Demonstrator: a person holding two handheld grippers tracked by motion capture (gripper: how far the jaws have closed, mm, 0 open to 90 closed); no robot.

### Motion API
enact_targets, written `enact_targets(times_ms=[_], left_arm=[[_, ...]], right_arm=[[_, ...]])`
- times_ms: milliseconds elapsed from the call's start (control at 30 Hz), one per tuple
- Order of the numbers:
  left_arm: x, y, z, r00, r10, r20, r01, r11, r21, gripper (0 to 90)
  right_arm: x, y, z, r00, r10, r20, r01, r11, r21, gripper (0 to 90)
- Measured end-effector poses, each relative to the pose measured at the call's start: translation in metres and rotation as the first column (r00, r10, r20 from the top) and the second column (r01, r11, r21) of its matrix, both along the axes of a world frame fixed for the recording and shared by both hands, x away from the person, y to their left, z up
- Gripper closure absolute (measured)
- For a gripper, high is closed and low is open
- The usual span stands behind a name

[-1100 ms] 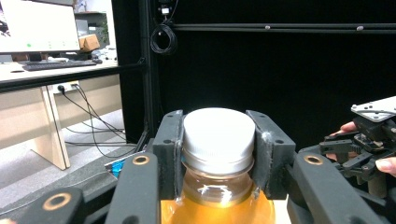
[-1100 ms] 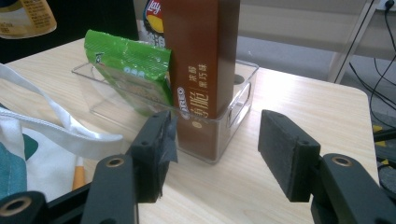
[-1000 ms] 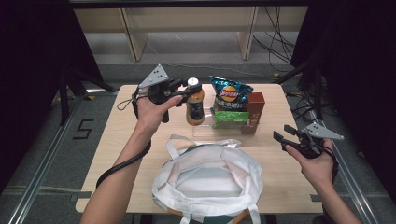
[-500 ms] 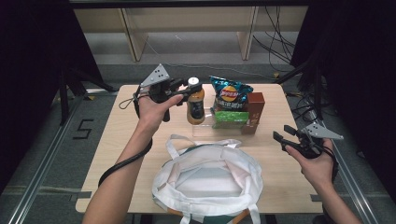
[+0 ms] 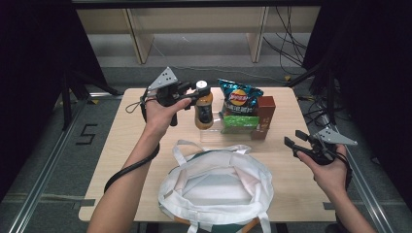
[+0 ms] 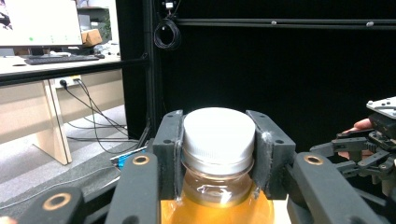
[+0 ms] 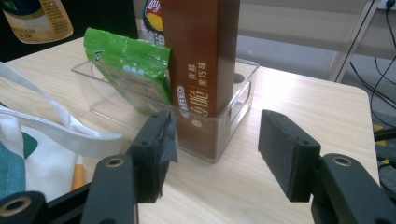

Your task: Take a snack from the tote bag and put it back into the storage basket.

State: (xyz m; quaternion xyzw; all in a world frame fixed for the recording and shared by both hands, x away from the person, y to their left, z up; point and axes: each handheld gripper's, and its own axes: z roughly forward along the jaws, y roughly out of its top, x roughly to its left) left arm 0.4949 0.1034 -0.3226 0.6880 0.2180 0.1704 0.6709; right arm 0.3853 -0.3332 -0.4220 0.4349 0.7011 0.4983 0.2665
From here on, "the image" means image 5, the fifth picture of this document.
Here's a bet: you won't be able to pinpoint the orange drink bottle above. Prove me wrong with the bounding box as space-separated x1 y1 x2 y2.
193 80 215 131

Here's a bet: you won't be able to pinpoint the bundle of black cables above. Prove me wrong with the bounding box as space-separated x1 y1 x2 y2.
262 5 309 76

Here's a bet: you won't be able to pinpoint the wooden shelf unit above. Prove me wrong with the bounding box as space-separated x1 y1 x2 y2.
77 5 322 65

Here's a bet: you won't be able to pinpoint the blue chip bag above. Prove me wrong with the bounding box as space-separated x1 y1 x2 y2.
217 78 264 118

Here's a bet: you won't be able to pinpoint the clear plastic bin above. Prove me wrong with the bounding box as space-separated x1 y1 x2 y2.
197 98 271 144

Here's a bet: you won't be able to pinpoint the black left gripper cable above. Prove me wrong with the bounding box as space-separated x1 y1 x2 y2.
103 91 161 194

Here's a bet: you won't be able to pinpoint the green snack packet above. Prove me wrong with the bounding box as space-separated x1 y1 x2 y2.
222 115 260 135

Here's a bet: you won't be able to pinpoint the brown carton box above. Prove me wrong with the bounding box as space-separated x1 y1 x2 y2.
251 95 277 141

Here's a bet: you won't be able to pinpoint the black floor cables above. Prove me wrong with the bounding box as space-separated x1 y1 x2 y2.
296 94 328 128

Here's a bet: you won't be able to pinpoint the white floor cable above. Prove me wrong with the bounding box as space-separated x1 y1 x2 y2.
150 35 287 83

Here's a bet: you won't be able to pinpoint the person's left hand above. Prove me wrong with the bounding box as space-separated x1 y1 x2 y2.
144 97 192 134

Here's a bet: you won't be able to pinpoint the black metal stand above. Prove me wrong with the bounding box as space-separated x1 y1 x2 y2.
286 62 338 126
59 69 122 131

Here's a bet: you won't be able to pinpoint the white tote bag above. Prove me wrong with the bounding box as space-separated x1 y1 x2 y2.
157 140 276 233

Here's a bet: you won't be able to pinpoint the person's right hand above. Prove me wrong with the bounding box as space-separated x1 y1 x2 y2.
296 145 349 195

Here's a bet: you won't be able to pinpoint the aluminium floor rail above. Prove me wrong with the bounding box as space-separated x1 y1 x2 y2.
6 93 95 233
319 115 395 233

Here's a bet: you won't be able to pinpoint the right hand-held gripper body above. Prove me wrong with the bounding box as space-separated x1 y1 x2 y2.
306 126 359 166

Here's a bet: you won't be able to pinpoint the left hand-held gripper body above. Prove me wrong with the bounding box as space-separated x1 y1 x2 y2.
147 66 181 127

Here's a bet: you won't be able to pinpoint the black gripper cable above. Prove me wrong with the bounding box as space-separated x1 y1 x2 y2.
103 91 161 194
335 150 354 192

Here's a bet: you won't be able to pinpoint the black curtain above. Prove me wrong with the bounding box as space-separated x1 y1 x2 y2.
302 0 412 208
0 0 109 202

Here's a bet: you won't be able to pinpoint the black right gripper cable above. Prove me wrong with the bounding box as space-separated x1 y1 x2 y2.
335 150 354 192

